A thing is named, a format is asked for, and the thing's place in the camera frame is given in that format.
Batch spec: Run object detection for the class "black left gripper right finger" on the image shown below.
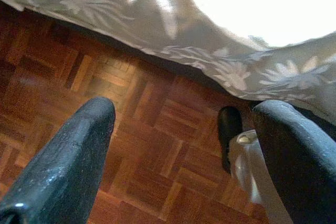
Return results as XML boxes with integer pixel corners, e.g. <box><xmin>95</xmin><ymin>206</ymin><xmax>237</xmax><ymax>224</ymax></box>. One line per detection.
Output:
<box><xmin>253</xmin><ymin>100</ymin><xmax>336</xmax><ymax>224</ymax></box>

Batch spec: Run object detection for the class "beige floral bed sheet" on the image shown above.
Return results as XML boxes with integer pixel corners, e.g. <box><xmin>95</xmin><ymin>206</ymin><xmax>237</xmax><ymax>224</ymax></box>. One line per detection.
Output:
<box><xmin>0</xmin><ymin>0</ymin><xmax>336</xmax><ymax>126</ymax></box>

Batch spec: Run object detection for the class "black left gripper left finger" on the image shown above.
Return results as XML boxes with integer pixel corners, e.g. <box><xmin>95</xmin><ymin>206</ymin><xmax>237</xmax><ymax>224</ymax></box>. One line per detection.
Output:
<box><xmin>0</xmin><ymin>97</ymin><xmax>116</xmax><ymax>224</ymax></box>

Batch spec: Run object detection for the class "black robot left foot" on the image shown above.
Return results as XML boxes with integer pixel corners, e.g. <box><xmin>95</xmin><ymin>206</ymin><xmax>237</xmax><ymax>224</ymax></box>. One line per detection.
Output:
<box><xmin>217</xmin><ymin>105</ymin><xmax>244</xmax><ymax>175</ymax></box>

